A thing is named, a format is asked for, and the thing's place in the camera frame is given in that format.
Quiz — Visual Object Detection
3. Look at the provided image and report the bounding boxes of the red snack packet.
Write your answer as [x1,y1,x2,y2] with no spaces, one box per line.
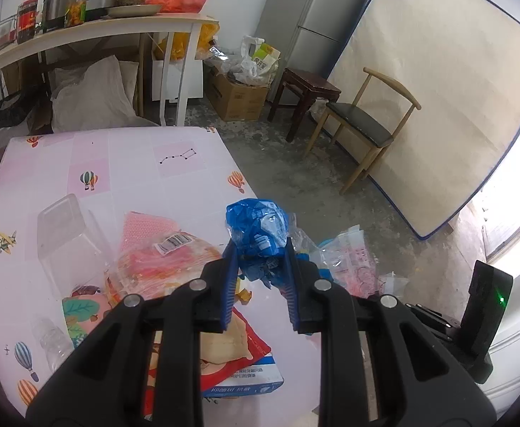
[143,307,273,416]

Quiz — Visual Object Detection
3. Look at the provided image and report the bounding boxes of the white sack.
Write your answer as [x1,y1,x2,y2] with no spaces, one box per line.
[51,56,140,133]

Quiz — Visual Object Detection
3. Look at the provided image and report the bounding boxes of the white low cabinet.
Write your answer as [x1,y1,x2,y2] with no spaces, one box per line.
[152,56,205,101]

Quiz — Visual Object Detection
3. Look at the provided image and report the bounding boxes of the green white packet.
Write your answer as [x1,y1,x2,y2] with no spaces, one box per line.
[252,43,282,77]

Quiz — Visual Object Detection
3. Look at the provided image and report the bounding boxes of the clear plastic food container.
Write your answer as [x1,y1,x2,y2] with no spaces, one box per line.
[37,193,112,296]

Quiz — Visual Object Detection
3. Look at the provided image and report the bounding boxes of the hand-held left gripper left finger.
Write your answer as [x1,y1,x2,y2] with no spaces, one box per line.
[25,240,238,427]

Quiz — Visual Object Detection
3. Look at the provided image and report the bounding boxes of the dark sauce bottle red label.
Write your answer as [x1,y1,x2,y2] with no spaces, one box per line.
[16,0,39,45]

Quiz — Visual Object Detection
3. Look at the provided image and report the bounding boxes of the grey refrigerator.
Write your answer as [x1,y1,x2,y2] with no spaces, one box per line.
[255,0,377,84]

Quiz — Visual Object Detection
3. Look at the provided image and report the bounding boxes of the clear bag with pink print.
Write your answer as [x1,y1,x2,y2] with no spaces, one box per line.
[315,226,378,300]

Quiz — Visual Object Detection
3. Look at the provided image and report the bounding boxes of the pink snack packet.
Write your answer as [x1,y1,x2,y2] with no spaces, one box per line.
[117,211,224,300]

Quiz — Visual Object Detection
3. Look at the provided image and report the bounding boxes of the green label plastic bottle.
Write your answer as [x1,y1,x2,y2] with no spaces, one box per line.
[31,315,75,373]

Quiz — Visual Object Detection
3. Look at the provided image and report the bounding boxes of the glass jar with orange contents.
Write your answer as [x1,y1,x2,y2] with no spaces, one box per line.
[64,0,92,28]

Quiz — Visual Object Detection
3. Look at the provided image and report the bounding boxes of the blue white toothpaste box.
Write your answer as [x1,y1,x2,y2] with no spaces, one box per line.
[200,358,285,400]

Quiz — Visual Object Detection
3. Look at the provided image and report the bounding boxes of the black cloth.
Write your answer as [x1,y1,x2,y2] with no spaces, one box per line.
[0,93,36,138]

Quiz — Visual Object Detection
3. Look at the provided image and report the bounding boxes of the black seat wooden chair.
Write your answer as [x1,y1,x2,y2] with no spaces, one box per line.
[304,68,422,195]

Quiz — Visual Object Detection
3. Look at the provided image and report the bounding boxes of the white side table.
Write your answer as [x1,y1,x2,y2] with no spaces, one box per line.
[0,12,220,127]

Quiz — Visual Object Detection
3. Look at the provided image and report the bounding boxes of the dark wooden stool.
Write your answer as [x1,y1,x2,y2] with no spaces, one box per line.
[266,68,341,143]

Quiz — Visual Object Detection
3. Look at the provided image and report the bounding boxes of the grey plate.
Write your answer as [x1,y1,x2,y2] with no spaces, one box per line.
[106,4,163,19]

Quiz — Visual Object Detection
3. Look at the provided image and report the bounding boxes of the beige mattress with blue edge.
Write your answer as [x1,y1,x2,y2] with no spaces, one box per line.
[322,0,520,238]

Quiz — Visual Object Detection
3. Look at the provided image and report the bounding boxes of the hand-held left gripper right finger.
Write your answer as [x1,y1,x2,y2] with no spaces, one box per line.
[284,237,496,427]

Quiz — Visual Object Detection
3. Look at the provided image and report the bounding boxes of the brown cardboard box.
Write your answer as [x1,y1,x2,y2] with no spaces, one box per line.
[204,64,270,122]

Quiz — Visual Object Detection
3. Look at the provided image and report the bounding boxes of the yellow plastic bag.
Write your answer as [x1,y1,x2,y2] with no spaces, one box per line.
[154,24,221,62]

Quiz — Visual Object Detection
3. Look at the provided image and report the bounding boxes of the blue plastic wrapper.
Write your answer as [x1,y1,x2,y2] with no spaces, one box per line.
[225,198,296,292]

